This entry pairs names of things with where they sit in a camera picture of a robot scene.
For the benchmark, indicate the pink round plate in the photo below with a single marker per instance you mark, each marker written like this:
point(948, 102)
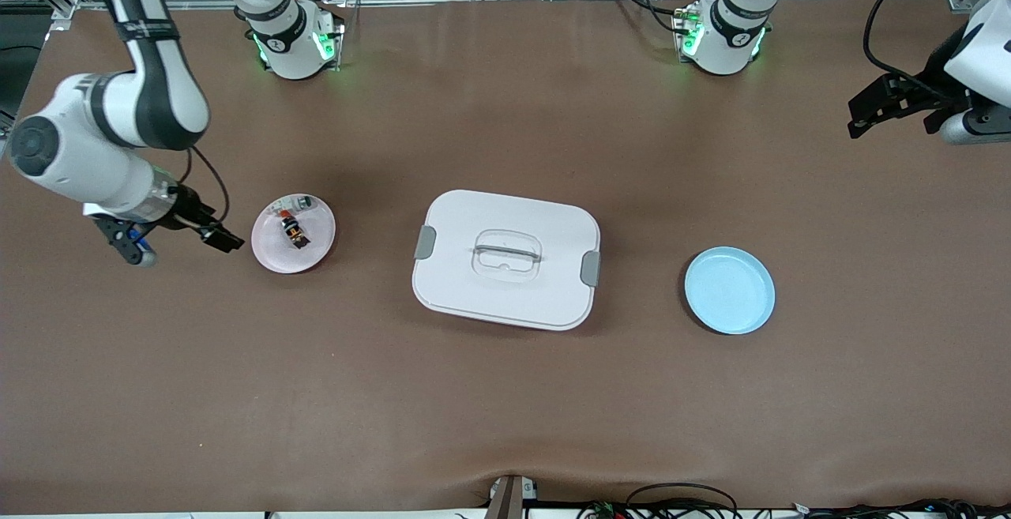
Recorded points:
point(272, 254)

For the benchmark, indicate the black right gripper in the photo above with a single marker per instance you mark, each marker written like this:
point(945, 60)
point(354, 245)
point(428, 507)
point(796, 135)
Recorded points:
point(187, 208)

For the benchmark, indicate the light blue round plate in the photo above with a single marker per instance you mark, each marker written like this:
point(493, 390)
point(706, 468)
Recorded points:
point(727, 290)

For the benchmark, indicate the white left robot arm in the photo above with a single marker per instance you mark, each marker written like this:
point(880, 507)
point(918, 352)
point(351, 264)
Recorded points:
point(723, 37)

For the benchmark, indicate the white and green switch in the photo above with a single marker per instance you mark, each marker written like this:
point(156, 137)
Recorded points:
point(300, 204)

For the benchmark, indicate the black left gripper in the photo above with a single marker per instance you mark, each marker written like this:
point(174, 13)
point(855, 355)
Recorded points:
point(929, 89)

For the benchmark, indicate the orange and black switch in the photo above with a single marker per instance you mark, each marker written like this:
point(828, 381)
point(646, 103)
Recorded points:
point(294, 233)

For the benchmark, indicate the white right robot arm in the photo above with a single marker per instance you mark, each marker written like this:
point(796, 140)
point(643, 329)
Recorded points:
point(79, 156)

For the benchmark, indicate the aluminium frame post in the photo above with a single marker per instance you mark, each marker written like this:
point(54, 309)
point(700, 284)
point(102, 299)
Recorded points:
point(509, 499)

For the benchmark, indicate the white lidded box grey latches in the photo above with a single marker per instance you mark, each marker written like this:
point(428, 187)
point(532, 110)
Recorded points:
point(505, 298)

